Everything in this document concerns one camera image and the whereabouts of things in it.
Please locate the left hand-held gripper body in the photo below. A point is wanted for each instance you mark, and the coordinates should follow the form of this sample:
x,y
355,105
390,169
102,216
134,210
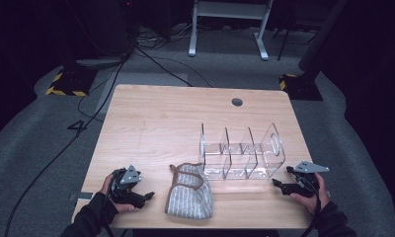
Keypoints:
x,y
129,176

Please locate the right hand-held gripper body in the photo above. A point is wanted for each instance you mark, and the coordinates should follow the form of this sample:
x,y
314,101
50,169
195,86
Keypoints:
x,y
305,184

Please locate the grey cloth with brown trim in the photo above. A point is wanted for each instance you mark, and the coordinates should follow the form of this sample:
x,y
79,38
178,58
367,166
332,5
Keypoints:
x,y
189,194

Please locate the clear acrylic organizer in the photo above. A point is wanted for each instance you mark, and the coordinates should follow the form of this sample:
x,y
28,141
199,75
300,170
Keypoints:
x,y
241,154

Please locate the person's right hand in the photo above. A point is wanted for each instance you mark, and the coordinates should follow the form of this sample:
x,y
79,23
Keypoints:
x,y
322,196

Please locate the person's left hand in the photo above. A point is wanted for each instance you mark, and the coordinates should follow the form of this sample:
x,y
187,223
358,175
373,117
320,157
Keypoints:
x,y
106,187

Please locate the black yellow striped stand base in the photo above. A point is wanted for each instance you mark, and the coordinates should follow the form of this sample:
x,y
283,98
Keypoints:
x,y
300,87
72,82

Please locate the grey round stand base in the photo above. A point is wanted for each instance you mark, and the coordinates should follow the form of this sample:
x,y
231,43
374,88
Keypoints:
x,y
101,62

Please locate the black tripod stand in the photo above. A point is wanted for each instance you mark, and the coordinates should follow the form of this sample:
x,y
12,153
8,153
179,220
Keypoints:
x,y
284,36

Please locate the grey slanted pole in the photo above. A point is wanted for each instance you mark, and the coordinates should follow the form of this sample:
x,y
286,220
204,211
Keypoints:
x,y
320,36

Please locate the white desk frame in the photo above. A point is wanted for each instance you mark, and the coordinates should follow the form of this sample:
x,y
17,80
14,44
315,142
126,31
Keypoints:
x,y
230,10

